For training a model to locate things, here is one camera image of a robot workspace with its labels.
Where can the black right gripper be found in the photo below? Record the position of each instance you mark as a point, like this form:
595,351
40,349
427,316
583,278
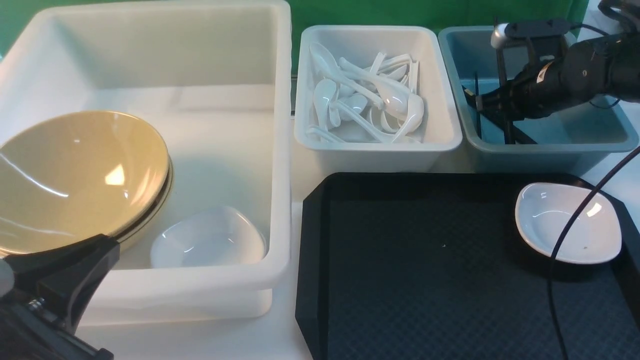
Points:
556,76

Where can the white square side dish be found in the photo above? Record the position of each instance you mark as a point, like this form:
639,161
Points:
543,209

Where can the yellow noodle bowl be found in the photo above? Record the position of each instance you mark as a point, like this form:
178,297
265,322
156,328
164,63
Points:
78,175

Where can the white soup spoon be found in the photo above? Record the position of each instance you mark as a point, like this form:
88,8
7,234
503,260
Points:
414,118

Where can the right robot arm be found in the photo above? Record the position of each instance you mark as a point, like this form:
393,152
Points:
623,52

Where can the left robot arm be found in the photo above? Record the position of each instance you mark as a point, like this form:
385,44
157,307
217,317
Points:
44,295

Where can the top stacked yellow bowl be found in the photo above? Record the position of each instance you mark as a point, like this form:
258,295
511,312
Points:
128,238

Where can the stacked yellow bowl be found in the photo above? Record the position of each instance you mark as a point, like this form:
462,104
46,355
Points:
151,225
128,238

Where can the bottom stacked yellow bowl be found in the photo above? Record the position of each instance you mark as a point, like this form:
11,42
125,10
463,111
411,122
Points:
151,225

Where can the blue-grey chopstick bin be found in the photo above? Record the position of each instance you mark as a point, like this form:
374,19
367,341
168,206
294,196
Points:
570,141

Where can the black chopstick in bin upright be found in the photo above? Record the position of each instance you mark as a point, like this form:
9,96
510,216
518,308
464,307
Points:
477,120

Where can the white spoon centre long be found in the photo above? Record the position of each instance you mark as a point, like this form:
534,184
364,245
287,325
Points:
394,95

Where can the white spoon bin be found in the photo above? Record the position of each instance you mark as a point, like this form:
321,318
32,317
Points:
359,139

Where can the white spoon top left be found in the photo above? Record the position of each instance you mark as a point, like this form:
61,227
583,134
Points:
327,65

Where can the white spoon left middle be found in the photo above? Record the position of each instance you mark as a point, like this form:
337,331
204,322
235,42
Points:
324,92

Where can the black serving tray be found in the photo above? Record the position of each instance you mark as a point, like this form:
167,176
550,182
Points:
422,266

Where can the large white plastic tub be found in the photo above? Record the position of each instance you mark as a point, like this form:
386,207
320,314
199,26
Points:
213,77

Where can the white dish in tub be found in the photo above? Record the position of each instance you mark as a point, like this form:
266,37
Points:
219,236

